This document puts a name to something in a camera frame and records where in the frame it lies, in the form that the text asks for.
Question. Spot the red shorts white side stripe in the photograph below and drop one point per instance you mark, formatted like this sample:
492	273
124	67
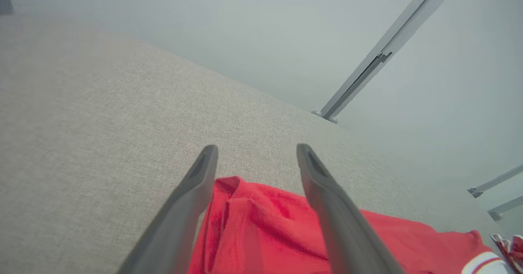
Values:
515	249

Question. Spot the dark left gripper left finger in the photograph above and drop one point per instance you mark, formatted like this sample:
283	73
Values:
184	221

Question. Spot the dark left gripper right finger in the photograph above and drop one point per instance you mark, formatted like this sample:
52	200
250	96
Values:
339	229

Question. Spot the grey metal partition post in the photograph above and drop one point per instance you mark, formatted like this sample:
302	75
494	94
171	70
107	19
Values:
388	45

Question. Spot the red shirt white striped trim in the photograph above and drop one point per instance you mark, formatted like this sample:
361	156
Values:
265	233

